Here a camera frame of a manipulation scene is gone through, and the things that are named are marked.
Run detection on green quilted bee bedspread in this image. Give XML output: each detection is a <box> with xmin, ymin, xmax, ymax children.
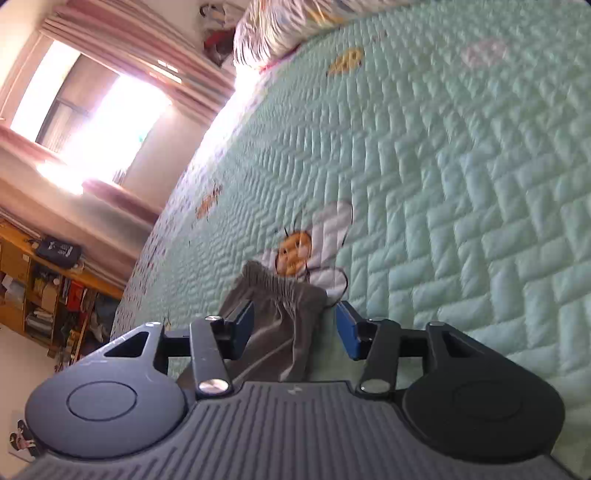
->
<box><xmin>111</xmin><ymin>0</ymin><xmax>591</xmax><ymax>480</ymax></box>

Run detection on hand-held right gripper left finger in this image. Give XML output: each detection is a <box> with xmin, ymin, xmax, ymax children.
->
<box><xmin>104</xmin><ymin>300</ymin><xmax>256</xmax><ymax>400</ymax></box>

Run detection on wooden bookshelf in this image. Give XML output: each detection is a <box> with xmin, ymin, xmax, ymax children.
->
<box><xmin>0</xmin><ymin>222</ymin><xmax>125</xmax><ymax>370</ymax></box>

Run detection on black bag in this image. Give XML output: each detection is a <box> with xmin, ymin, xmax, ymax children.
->
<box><xmin>36</xmin><ymin>235</ymin><xmax>83</xmax><ymax>268</ymax></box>

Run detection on white plastic bag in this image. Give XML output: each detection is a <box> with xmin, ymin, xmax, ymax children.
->
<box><xmin>198</xmin><ymin>2</ymin><xmax>247</xmax><ymax>33</ymax></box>

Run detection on pink striped curtain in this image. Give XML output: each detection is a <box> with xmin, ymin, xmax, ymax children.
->
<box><xmin>39</xmin><ymin>0</ymin><xmax>236</xmax><ymax>123</ymax></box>
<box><xmin>0</xmin><ymin>124</ymin><xmax>162</xmax><ymax>289</ymax></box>

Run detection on grey pants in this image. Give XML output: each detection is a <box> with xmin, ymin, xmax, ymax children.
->
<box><xmin>178</xmin><ymin>261</ymin><xmax>328</xmax><ymax>384</ymax></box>

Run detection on window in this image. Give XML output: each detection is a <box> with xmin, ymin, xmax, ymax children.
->
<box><xmin>9</xmin><ymin>39</ymin><xmax>174</xmax><ymax>185</ymax></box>

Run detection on floral pillow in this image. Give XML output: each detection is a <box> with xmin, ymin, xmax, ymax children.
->
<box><xmin>233</xmin><ymin>0</ymin><xmax>411</xmax><ymax>70</ymax></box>

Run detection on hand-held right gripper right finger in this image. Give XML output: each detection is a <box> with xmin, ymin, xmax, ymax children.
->
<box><xmin>336</xmin><ymin>300</ymin><xmax>490</xmax><ymax>395</ymax></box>

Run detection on child pilot portrait poster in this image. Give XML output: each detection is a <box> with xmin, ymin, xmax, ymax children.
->
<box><xmin>7</xmin><ymin>408</ymin><xmax>42</xmax><ymax>462</ymax></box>

